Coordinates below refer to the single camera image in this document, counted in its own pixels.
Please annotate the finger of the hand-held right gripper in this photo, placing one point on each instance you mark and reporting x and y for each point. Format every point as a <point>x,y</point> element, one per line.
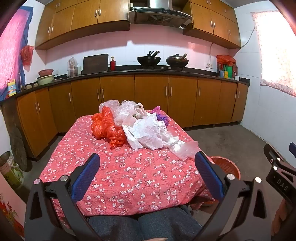
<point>274,157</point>
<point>293,150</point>

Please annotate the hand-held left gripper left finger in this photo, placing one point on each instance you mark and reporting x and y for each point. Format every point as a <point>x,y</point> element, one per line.
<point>85,176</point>

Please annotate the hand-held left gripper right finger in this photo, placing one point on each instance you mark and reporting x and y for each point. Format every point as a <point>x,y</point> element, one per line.
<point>209,176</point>

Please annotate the red plastic basket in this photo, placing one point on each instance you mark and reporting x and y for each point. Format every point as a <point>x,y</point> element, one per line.
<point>225,165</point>

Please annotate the white paper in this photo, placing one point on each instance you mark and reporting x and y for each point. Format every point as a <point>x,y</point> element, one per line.
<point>143,134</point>

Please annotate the clear bubble plastic bag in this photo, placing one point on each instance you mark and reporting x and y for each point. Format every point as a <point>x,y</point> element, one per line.
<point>107,106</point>

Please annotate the purple plastic bag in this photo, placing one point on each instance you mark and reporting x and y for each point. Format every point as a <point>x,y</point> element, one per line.
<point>161,118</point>

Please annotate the person's right hand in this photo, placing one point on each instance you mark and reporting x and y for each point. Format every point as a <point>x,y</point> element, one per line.
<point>278,217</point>

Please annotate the red floral tablecloth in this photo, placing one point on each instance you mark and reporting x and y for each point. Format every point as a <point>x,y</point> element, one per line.
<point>138,171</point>

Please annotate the person's left leg in jeans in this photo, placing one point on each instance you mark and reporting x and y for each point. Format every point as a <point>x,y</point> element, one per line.
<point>115,228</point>

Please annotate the person's leg in jeans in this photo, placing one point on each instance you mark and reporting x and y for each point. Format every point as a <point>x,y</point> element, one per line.
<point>168,224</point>
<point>115,228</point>

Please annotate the person's right leg in jeans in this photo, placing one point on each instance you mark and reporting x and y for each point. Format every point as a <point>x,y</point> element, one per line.
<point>168,224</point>

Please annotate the round wooden board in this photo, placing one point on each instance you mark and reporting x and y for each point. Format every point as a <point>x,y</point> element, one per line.
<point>19,148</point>

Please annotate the printed plastic bucket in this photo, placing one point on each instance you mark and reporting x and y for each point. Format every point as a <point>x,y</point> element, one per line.
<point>10,171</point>

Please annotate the floral poster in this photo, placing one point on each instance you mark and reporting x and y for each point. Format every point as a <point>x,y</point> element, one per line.
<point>10,215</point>

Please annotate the white mug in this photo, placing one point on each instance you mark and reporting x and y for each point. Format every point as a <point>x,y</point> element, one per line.
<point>237,78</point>

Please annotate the yellow box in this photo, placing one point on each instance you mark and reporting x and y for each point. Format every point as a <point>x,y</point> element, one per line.
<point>226,74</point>

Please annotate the dark brown bottle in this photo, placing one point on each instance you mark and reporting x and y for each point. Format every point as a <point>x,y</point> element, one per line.
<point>235,69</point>

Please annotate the green bottle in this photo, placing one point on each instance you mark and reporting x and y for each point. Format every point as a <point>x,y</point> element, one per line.
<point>229,71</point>

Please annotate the wooden lower cabinets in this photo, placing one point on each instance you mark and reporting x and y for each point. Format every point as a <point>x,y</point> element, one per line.
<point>150,97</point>

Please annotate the blue cup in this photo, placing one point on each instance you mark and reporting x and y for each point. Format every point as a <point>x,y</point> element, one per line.
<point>221,74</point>

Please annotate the small metal dish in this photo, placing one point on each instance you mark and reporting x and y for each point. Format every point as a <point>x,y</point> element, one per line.
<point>56,80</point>

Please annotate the floral window curtain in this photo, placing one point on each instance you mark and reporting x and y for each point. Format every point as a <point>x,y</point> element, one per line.
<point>277,51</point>

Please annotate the clear bag with jar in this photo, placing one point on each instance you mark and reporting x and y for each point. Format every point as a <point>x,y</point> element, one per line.
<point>72,68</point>

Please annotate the red bag on bottles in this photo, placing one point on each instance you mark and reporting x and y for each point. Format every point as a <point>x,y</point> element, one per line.
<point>225,60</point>

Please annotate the red basin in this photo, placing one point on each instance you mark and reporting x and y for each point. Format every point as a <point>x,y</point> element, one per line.
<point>45,72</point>

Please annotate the dark rectangular board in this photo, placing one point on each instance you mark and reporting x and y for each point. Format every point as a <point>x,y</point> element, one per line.
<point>95,64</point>

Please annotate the black kitchen countertop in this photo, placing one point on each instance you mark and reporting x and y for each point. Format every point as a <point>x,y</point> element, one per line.
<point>129,72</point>

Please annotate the red bottle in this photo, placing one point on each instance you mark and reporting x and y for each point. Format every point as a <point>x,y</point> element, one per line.
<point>112,64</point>

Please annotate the yellow packet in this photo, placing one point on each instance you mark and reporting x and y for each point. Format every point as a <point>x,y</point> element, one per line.
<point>11,88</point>

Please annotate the gas stove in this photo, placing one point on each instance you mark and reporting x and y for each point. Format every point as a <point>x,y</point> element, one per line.
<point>161,68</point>

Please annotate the black wok with lid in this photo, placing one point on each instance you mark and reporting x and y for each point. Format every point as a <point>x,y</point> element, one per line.
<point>177,60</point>

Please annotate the black open wok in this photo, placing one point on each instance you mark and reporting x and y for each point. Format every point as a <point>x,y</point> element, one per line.
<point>148,60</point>

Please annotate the red hanging plastic bag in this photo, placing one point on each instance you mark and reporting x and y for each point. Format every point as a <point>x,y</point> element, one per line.
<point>27,55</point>

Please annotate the pink curtain with blue edge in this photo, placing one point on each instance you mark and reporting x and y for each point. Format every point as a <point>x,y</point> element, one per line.
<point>11,46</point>

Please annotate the steel range hood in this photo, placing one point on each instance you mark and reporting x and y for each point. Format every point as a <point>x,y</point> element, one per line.
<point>159,14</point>

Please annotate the white wall socket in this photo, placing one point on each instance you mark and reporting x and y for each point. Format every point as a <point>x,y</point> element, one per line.
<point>209,65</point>

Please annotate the narrow wooden wall cabinets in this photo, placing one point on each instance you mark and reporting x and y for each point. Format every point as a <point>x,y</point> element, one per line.
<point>215,23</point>

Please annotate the wide wooden wall cabinets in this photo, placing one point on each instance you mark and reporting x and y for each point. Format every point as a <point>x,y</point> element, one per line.
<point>83,18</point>

